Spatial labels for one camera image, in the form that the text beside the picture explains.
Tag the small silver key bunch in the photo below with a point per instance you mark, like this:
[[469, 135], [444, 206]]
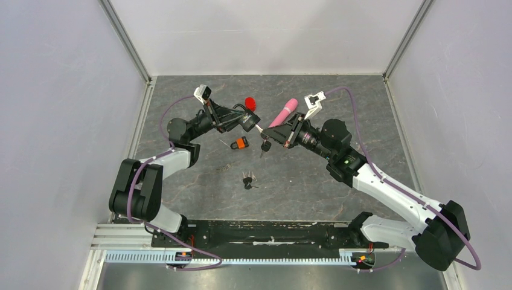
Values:
[[224, 168]]

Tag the black Kaijing padlock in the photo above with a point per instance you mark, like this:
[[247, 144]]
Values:
[[248, 119]]

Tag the red plastic cap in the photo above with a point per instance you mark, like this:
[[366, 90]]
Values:
[[250, 103]]

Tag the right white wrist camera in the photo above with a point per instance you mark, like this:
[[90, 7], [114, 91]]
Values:
[[313, 102]]

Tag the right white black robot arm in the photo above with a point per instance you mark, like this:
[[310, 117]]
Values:
[[437, 232]]

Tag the pink cylindrical wand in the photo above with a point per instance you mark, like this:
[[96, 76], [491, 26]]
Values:
[[288, 108]]

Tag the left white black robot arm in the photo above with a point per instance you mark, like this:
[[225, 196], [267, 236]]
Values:
[[137, 190]]

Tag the black-head key bunch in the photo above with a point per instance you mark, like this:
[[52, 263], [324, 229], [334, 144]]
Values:
[[248, 179]]

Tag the orange black padlock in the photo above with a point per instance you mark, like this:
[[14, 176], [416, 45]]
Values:
[[240, 143]]

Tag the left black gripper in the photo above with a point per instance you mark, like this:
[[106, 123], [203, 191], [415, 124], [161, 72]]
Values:
[[223, 118]]

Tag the white slotted cable duct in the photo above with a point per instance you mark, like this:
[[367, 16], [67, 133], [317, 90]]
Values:
[[183, 258]]

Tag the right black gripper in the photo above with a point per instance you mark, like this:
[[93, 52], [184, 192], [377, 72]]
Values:
[[287, 133]]

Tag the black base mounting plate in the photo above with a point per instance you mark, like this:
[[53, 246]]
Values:
[[209, 234]]

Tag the black-head key set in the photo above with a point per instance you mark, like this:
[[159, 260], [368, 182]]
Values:
[[266, 145]]

